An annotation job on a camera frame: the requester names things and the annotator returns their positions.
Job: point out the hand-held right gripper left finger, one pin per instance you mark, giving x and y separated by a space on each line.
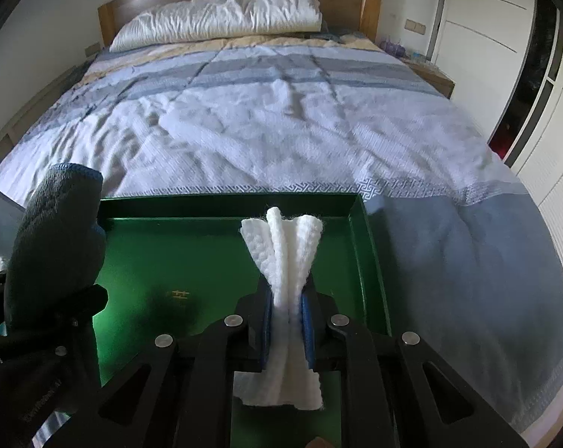
264 331

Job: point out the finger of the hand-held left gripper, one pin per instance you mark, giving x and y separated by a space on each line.
87 301

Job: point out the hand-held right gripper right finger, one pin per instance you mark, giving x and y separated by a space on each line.
308 336

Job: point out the dark grey towel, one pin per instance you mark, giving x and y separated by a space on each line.
52 242

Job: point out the white knitted cloth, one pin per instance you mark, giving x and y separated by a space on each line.
281 252

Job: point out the green tray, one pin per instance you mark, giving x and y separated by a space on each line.
169 252

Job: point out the striped bedspread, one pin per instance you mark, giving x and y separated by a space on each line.
286 140

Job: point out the wooden nightstand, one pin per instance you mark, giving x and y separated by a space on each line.
433 77

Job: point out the purple items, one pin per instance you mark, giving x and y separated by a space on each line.
393 47

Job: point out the white pillow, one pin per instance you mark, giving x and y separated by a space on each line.
216 16

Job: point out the white wardrobe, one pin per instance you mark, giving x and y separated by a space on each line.
491 23

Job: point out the wall switch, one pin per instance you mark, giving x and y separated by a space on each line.
414 25

